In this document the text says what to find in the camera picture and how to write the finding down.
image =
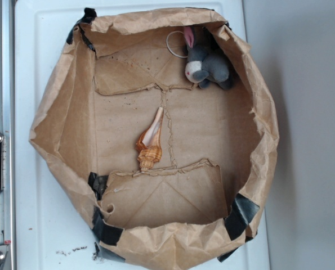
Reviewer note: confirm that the gray plush bunny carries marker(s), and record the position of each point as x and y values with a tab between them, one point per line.
203	67

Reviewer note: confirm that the orange spiral seashell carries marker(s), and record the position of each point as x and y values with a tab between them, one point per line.
148	144

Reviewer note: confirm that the brown paper bag tray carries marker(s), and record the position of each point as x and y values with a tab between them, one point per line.
162	132

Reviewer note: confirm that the aluminium frame rail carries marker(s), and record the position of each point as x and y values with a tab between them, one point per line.
7	194

